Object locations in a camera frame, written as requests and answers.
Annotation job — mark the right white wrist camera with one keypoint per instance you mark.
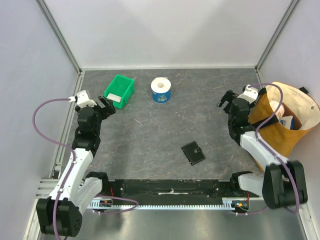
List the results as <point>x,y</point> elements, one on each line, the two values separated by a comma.
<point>249,94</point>

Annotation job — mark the right aluminium frame post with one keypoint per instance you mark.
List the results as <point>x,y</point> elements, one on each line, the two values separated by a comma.
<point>276,34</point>

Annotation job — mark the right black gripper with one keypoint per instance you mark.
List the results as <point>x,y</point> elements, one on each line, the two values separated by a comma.
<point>229,102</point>

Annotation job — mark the black leather card holder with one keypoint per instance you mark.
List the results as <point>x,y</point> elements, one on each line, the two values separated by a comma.
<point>193,153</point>

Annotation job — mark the left aluminium frame post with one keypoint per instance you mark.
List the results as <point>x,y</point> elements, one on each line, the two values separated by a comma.
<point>58,34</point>

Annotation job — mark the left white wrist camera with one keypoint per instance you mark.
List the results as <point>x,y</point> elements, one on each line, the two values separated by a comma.
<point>83,99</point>

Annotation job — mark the green plastic bin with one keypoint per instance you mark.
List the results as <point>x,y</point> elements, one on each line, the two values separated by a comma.
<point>121,86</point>

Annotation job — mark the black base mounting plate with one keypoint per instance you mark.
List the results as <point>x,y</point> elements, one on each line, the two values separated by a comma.
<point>128,188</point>

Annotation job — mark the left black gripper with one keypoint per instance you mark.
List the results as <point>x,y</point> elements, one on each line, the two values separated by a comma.
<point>109,109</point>

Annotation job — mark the toilet paper roll blue wrapper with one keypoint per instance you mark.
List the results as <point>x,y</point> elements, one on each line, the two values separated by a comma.
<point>161,90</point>

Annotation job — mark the aluminium frame post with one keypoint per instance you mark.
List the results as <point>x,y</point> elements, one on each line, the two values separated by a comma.
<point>276,34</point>
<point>58,34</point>

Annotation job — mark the mustard canvas tote bag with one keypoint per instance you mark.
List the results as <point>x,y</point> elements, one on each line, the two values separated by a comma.
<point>296,103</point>

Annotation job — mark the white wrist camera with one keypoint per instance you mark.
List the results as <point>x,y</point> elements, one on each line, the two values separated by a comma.
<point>83,99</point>
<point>249,94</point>

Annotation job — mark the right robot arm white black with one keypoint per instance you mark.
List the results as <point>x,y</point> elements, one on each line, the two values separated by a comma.
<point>283,184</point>

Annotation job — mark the stack of white cards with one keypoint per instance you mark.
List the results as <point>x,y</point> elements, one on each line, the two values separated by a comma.
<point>114,97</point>

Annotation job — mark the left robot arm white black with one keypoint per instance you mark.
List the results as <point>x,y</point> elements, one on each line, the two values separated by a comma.
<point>61,213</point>

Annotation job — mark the items inside tote bag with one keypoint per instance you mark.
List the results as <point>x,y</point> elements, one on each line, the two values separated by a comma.
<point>286,117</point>

